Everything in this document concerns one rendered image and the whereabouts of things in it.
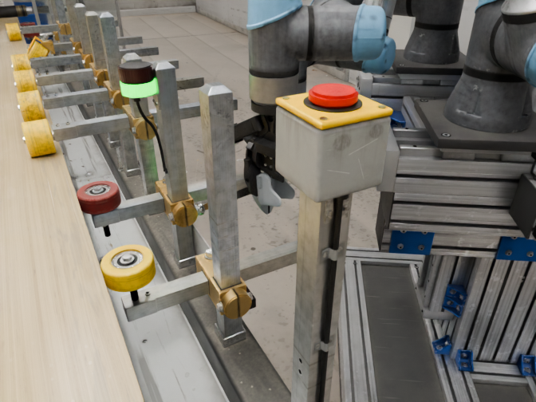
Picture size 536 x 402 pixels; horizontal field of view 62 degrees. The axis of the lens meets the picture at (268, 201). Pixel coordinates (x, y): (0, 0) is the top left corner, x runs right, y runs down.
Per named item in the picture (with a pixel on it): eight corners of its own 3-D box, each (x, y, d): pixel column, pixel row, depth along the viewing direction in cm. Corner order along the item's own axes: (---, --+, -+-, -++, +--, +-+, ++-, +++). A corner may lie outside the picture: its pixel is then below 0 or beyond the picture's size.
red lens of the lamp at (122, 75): (149, 72, 82) (147, 60, 80) (159, 80, 77) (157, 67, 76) (116, 76, 79) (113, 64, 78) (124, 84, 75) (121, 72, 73)
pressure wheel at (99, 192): (123, 221, 98) (113, 175, 93) (131, 239, 92) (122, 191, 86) (84, 230, 95) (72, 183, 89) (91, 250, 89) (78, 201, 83)
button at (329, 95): (337, 99, 39) (339, 80, 38) (366, 112, 36) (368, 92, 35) (298, 106, 37) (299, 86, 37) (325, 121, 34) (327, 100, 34)
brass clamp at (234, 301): (224, 268, 86) (222, 246, 84) (255, 312, 76) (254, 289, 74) (194, 277, 84) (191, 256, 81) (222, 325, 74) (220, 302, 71)
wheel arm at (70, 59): (156, 53, 181) (155, 44, 179) (159, 55, 178) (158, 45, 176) (21, 68, 161) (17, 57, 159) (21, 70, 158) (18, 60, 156)
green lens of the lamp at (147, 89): (151, 85, 83) (149, 73, 82) (160, 94, 78) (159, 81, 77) (118, 90, 80) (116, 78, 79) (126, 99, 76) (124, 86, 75)
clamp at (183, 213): (178, 195, 103) (175, 176, 101) (199, 223, 93) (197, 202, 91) (154, 201, 101) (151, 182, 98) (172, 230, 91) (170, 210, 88)
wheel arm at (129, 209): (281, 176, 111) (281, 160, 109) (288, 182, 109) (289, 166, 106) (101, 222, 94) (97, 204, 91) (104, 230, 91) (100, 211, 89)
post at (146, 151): (162, 226, 126) (137, 51, 102) (166, 232, 123) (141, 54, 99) (150, 229, 125) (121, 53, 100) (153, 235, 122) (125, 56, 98)
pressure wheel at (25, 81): (30, 63, 139) (35, 82, 136) (35, 81, 146) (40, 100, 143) (9, 65, 137) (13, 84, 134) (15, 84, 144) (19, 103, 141)
